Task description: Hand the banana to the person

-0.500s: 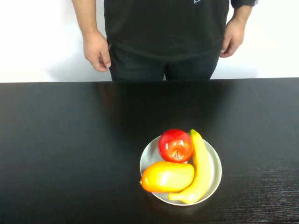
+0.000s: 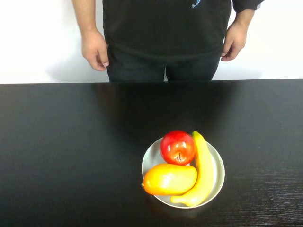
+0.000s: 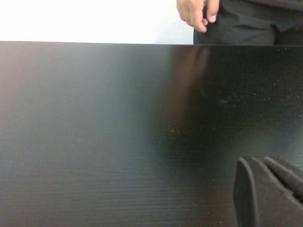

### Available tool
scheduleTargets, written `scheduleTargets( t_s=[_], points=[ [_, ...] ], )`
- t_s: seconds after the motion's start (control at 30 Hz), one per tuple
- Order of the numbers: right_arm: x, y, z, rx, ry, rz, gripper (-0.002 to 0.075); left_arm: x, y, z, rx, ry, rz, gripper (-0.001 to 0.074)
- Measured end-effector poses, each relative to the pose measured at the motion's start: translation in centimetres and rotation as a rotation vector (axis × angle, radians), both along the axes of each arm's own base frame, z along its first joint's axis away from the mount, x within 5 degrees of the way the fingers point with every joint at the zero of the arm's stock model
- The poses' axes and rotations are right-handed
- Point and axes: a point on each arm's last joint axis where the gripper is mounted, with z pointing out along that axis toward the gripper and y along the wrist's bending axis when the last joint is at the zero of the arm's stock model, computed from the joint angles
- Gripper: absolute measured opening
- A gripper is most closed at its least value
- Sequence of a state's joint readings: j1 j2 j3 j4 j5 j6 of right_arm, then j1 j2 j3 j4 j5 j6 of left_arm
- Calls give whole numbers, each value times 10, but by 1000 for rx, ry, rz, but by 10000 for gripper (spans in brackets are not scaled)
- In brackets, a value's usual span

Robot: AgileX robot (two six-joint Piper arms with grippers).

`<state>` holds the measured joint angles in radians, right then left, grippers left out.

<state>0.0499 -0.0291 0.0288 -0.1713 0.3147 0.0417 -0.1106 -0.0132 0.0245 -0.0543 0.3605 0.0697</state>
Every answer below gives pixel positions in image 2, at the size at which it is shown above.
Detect person's right hand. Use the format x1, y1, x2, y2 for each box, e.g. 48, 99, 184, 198
81, 29, 110, 71

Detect person's left hand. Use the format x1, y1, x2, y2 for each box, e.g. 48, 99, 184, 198
220, 20, 248, 62

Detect yellow banana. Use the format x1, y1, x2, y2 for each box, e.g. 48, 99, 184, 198
170, 131, 214, 207

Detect person's right forearm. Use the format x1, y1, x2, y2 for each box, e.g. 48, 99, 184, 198
71, 0, 100, 36

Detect person's left forearm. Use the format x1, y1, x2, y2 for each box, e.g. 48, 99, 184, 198
233, 9, 256, 27

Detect dark trousers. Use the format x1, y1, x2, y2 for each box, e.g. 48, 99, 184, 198
106, 44, 222, 83

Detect black shirt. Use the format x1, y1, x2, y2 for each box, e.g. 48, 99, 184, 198
102, 0, 266, 63

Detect red apple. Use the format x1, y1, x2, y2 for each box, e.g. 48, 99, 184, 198
160, 130, 197, 166

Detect white round plate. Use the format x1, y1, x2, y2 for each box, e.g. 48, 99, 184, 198
141, 137, 225, 209

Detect orange mango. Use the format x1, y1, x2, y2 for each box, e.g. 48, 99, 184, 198
141, 163, 198, 196

